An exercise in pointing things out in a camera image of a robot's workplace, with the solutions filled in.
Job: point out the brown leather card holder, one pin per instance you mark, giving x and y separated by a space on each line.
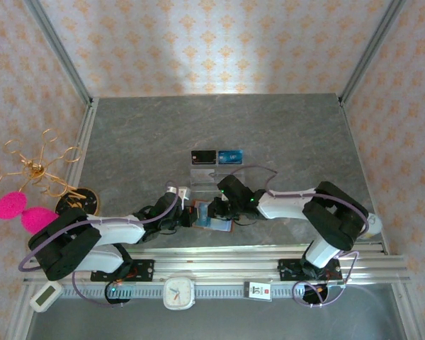
219 225

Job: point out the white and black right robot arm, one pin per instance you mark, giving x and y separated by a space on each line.
290 205

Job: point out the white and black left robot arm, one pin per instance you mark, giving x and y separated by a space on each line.
113 230

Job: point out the clear acrylic card stand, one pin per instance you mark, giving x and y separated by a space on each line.
205 185

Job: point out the blue credit card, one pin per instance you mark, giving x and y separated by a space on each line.
230 156

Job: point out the black credit card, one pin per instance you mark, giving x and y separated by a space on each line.
203 157

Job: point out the white square clock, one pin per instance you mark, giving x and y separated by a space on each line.
178 293

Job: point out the black round gold-rimmed disc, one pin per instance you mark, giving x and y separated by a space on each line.
81 202

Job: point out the white tag with red mark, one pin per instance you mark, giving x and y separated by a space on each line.
258 291

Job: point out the pink fuzzy ball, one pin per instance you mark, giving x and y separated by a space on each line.
11 206
35 219

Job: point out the yellow tin can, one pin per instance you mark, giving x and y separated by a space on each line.
373 225

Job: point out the white digital timer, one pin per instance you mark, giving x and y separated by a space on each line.
46 297

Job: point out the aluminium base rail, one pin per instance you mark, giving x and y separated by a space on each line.
216 262

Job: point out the aluminium frame post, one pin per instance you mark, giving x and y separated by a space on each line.
370 49
60 49

